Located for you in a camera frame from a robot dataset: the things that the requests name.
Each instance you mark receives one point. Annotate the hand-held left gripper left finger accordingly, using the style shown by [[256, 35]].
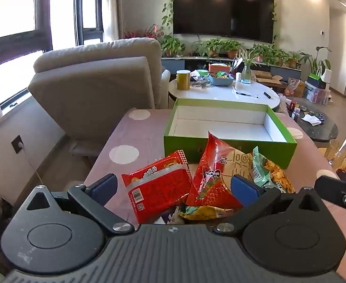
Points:
[[103, 188]]

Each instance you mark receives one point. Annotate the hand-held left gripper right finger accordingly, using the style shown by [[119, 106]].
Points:
[[245, 190]]

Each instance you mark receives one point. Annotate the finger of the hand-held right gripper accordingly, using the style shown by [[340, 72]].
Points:
[[332, 188]]

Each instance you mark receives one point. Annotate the green snack bag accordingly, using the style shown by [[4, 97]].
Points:
[[261, 171]]

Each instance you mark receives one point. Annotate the large red snack bag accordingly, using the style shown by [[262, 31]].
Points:
[[211, 177]]

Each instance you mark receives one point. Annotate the yellow snack bag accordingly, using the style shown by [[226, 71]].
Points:
[[202, 212]]

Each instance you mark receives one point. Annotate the red rectangular snack packet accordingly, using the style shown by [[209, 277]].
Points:
[[158, 194]]

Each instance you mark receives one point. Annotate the green cardboard box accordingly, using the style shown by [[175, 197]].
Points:
[[184, 150]]

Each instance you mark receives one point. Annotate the white purple snack packet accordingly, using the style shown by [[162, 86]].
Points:
[[171, 218]]

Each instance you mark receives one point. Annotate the glass jar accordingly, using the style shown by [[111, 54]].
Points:
[[333, 153]]

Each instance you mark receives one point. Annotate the dark round table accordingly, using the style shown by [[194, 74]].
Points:
[[323, 131]]

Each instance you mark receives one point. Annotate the pink polka dot tablecloth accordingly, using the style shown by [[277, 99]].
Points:
[[143, 141]]

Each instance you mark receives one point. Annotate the white tissue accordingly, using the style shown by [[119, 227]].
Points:
[[311, 120]]

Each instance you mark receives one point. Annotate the small dark bottle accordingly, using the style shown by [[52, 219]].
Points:
[[296, 113]]

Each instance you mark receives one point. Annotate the clear plastic bag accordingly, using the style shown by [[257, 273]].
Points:
[[282, 104]]

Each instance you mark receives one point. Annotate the clear storage bin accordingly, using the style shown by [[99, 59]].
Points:
[[317, 95]]

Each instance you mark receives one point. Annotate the black pen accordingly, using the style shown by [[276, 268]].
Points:
[[246, 95]]

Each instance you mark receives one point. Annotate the black marker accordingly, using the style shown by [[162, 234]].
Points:
[[266, 95]]

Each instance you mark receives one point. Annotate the white oval coffee table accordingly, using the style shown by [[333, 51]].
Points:
[[220, 93]]

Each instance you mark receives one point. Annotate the beige recliner sofa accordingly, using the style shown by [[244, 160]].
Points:
[[96, 88]]

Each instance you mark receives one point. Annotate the white cylinder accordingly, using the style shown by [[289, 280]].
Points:
[[326, 76]]

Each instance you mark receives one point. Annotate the plastic bag of fruit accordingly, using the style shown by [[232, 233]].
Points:
[[292, 87]]

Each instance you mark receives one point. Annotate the green black box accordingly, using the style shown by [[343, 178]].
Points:
[[314, 79]]

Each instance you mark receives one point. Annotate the blue basket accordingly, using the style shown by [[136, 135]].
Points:
[[221, 81]]

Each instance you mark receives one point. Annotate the open cardboard box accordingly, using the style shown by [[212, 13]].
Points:
[[267, 79]]

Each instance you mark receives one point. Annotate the white cup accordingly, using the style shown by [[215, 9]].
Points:
[[238, 76]]

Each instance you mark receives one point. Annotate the glass vase with plant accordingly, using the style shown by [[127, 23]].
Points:
[[246, 73]]

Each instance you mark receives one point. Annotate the red tissue box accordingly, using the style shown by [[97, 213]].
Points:
[[218, 67]]

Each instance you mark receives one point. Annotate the yellow canister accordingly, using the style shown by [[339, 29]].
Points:
[[183, 81]]

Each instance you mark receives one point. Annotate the large leafy floor plant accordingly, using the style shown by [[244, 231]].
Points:
[[316, 62]]

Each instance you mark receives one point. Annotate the grey television cabinet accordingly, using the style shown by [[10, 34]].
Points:
[[196, 63]]

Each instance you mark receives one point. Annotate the row of potted plants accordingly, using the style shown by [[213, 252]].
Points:
[[171, 45]]

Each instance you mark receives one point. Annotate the red berry branch decoration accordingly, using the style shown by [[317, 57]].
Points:
[[149, 32]]

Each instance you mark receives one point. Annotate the dark framed window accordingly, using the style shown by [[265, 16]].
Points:
[[22, 39]]

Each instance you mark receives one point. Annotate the sheer curtain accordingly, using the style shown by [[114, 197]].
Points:
[[112, 6]]

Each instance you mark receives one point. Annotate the dark wall socket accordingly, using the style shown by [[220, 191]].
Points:
[[17, 144]]

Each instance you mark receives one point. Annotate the black wall television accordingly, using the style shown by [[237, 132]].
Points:
[[223, 8]]

